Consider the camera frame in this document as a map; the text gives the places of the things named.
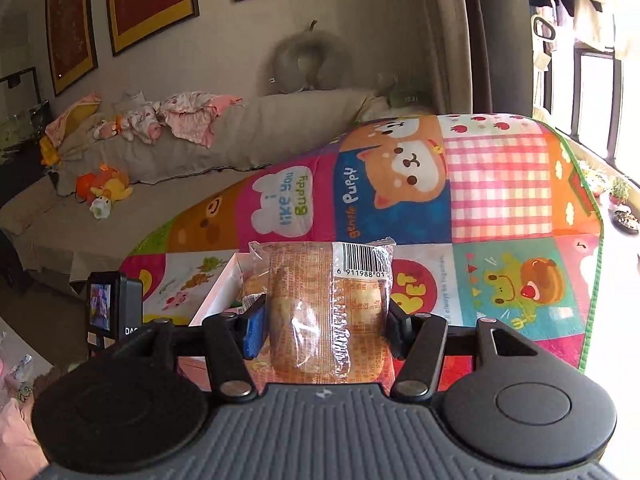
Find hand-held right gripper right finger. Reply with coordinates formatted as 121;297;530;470
387;302;543;402

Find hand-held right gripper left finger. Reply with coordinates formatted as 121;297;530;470
142;294;268;403

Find pink cardboard box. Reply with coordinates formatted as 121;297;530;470
177;252;273;393

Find clear bread packet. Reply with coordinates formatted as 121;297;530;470
248;240;397;386

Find small bread packet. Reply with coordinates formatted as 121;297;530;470
235;265;268;311

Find orange and yellow plush toy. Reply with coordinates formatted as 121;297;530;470
76;164;133;203

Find beige sofa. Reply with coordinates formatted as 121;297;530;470
0;87;396;296

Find person's pink clothing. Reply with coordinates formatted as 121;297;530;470
0;355;48;480

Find small pink plush toy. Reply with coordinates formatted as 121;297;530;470
95;117;123;141

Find colourful printed play mat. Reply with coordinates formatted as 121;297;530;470
122;112;606;396

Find pink patterned baby clothes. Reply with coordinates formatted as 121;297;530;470
120;102;163;145

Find pink crumpled clothes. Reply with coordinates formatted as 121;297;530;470
160;91;246;148

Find pink folded cloth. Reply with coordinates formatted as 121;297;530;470
45;92;103;148

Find black glass cabinet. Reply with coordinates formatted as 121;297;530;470
0;66;53;161

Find green digital clock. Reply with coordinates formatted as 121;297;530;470
390;91;431;109

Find small potted plant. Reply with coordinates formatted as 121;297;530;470
607;176;632;207
577;160;608;196

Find dark plant bowl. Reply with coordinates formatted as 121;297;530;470
611;209;640;235

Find grey neck pillow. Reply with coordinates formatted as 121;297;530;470
272;27;353;95

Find beige curtain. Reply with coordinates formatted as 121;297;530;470
427;0;538;116

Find hanging clothes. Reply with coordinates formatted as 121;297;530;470
522;0;640;61

